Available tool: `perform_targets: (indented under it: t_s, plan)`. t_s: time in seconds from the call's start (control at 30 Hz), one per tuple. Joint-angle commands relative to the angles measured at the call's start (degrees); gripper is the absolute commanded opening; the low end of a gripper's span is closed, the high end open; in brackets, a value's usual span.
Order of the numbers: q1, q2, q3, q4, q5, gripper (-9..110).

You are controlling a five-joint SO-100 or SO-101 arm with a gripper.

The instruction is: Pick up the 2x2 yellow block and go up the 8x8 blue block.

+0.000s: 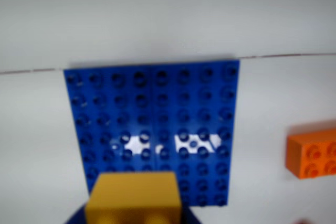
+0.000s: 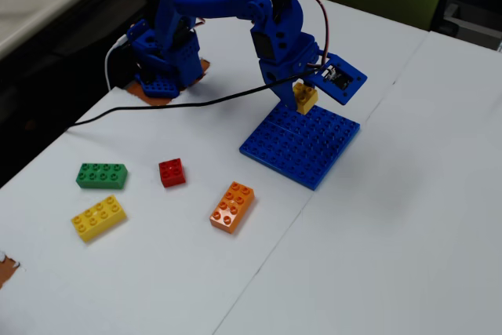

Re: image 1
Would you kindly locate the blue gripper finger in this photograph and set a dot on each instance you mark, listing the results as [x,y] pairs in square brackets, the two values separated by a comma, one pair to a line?
[190,216]
[76,217]

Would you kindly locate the yellow 2x2 block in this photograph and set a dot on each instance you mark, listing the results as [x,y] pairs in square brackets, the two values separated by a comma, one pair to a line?
[134,197]

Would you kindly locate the orange 2x4 block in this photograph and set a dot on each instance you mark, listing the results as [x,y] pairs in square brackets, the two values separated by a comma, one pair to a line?
[312,155]

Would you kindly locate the blue 8x8 baseplate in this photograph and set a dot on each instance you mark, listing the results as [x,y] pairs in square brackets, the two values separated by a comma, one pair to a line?
[157,108]

